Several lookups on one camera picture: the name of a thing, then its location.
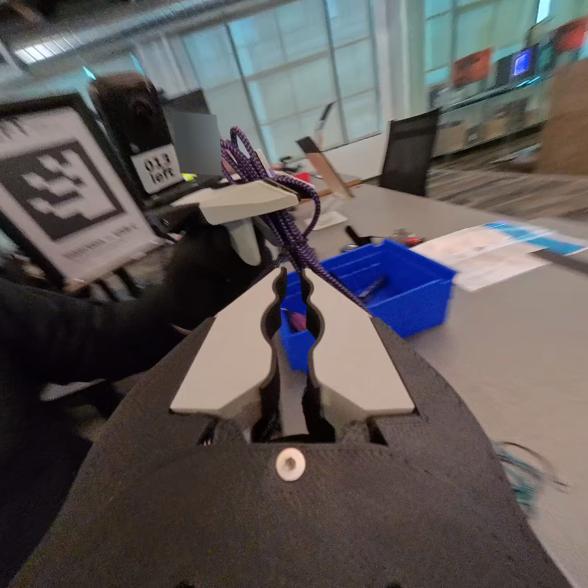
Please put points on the wooden board stand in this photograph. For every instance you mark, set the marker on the wooden board stand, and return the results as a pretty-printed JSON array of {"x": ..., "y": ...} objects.
[{"x": 328, "y": 174}]

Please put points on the black mesh chair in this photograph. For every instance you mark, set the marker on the black mesh chair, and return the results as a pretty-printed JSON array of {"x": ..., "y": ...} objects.
[{"x": 409, "y": 151}]

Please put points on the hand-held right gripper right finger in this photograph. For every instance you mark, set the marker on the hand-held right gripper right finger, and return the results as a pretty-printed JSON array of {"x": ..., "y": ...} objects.
[{"x": 363, "y": 367}]

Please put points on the storage shelf with boxes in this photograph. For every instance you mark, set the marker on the storage shelf with boxes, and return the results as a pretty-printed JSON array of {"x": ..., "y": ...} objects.
[{"x": 482, "y": 119}]

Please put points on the red plastic tray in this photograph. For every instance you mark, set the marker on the red plastic tray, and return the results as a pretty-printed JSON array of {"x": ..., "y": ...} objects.
[{"x": 303, "y": 177}]

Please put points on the blue and white leaflet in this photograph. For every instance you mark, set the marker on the blue and white leaflet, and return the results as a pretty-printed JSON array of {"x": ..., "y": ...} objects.
[{"x": 542, "y": 239}]

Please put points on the framed marker sign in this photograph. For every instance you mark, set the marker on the framed marker sign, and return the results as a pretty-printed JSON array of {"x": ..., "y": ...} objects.
[{"x": 69, "y": 183}]

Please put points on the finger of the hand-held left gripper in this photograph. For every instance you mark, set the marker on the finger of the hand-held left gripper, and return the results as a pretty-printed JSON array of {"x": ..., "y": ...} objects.
[
  {"x": 248, "y": 200},
  {"x": 294, "y": 183}
]

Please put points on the large cardboard box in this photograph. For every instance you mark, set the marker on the large cardboard box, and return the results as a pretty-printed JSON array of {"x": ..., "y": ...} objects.
[{"x": 569, "y": 124}]

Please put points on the white printed paper sheet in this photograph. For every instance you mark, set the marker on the white printed paper sheet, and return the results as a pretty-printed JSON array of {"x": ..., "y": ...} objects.
[{"x": 477, "y": 257}]

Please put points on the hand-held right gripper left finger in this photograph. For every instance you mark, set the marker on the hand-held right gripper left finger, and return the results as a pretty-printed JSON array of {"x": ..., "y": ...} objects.
[{"x": 225, "y": 367}]

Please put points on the person's left hand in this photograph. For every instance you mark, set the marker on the person's left hand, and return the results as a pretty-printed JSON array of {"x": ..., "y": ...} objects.
[{"x": 206, "y": 275}]

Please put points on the blue bin with marker label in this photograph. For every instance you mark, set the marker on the blue bin with marker label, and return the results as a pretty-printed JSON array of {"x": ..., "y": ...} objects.
[{"x": 413, "y": 294}]

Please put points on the red and black tool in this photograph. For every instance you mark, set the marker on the red and black tool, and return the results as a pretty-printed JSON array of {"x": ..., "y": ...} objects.
[{"x": 411, "y": 240}]

